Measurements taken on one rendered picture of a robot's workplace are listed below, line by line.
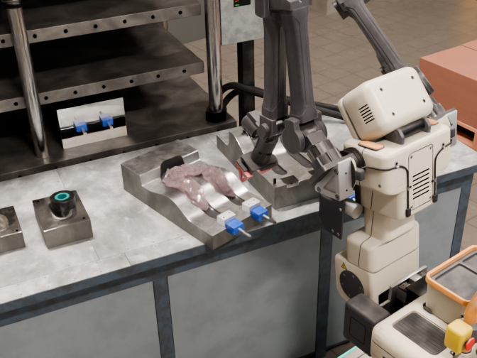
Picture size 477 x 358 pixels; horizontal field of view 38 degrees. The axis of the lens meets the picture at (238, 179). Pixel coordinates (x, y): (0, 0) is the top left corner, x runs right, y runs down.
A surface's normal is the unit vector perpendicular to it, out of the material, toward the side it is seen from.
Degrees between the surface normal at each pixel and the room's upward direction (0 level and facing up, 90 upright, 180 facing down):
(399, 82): 48
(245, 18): 90
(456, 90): 90
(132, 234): 0
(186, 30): 90
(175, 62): 0
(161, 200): 90
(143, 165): 0
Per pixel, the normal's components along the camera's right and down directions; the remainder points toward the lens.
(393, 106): 0.43, -0.28
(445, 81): -0.84, 0.29
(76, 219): -0.02, -0.85
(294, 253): 0.42, 0.46
